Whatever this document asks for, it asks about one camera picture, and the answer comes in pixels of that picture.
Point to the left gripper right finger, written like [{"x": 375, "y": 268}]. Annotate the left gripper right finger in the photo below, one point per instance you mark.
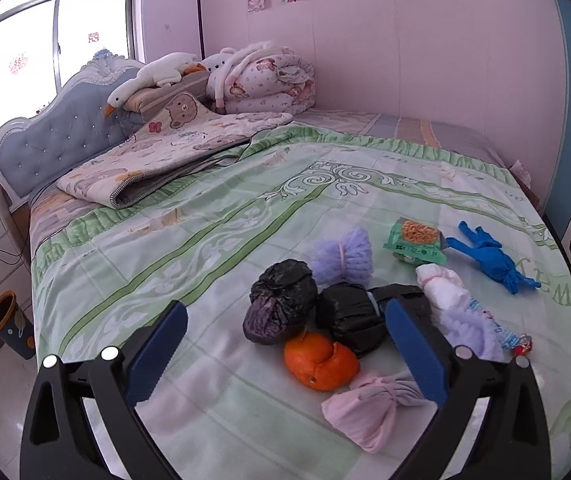
[{"x": 513, "y": 440}]

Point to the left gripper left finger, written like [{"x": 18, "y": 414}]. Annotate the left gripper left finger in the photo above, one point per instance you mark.
[{"x": 58, "y": 442}]

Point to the blue rubber glove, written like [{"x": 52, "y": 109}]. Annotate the blue rubber glove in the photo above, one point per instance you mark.
[{"x": 487, "y": 252}]

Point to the white tissue bundle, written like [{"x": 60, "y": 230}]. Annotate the white tissue bundle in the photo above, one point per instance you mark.
[{"x": 443, "y": 288}]

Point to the lavender foam net bundle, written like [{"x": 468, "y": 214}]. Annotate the lavender foam net bundle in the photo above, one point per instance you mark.
[{"x": 348, "y": 260}]

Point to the black purple plastic bag bundle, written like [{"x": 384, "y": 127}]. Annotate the black purple plastic bag bundle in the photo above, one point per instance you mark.
[{"x": 281, "y": 301}]

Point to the red candy wrapper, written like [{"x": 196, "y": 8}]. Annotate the red candy wrapper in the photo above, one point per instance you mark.
[{"x": 510, "y": 342}]

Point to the small floor bin orange rim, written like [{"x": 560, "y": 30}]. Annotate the small floor bin orange rim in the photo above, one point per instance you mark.
[{"x": 15, "y": 328}]

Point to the pink cloth bundle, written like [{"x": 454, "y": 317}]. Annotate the pink cloth bundle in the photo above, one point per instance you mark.
[{"x": 366, "y": 412}]

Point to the green snack wrapper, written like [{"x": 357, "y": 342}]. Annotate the green snack wrapper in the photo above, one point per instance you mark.
[{"x": 416, "y": 243}]

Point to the orange peel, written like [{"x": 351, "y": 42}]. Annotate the orange peel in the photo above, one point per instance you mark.
[{"x": 320, "y": 363}]

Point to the green patterned bed cover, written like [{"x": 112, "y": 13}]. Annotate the green patterned bed cover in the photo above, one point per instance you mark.
[{"x": 226, "y": 408}]

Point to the blue tufted headboard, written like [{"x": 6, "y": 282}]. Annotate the blue tufted headboard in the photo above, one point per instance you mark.
[{"x": 69, "y": 131}]

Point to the bear print folded blanket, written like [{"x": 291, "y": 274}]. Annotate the bear print folded blanket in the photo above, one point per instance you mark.
[{"x": 181, "y": 138}]

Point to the striped brown pillow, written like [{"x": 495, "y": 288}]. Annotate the striped brown pillow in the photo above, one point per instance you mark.
[{"x": 149, "y": 101}]

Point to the pink floral folded quilt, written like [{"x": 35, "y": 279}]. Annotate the pink floral folded quilt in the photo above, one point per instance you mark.
[{"x": 263, "y": 77}]

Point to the white goose plush toy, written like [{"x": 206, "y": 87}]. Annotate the white goose plush toy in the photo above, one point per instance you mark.
[{"x": 162, "y": 72}]

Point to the white bear plush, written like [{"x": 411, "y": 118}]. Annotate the white bear plush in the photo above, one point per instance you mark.
[{"x": 217, "y": 60}]

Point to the window with metal frame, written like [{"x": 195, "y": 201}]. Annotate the window with metal frame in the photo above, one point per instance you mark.
[{"x": 43, "y": 43}]

